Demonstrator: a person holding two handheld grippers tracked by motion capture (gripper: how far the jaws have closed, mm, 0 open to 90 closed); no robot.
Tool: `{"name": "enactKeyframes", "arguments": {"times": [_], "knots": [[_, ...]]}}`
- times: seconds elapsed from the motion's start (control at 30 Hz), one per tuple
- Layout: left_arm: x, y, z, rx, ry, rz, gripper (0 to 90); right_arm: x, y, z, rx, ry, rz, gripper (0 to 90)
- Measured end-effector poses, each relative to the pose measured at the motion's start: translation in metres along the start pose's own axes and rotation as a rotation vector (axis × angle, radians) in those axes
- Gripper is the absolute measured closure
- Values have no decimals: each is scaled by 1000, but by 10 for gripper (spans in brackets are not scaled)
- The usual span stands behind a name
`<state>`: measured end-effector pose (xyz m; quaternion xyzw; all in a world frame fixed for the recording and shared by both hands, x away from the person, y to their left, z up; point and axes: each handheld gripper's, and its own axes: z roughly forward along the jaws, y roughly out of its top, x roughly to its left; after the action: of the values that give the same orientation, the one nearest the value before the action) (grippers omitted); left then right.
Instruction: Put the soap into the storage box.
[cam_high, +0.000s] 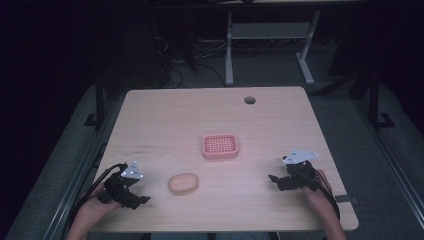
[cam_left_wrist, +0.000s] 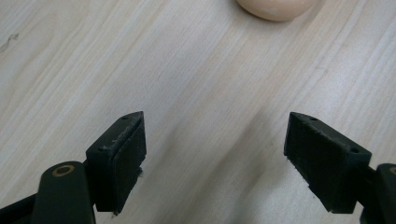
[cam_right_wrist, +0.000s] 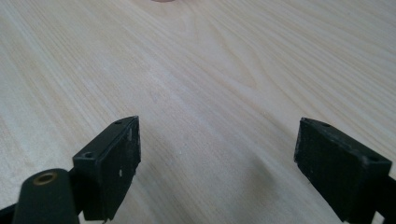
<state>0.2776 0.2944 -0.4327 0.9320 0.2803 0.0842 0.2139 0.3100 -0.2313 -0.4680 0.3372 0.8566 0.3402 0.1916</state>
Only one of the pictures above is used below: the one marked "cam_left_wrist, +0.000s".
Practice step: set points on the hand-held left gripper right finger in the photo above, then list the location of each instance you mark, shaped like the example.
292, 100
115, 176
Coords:
323, 168

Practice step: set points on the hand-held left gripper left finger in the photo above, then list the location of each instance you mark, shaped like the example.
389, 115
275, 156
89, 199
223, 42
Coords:
116, 161

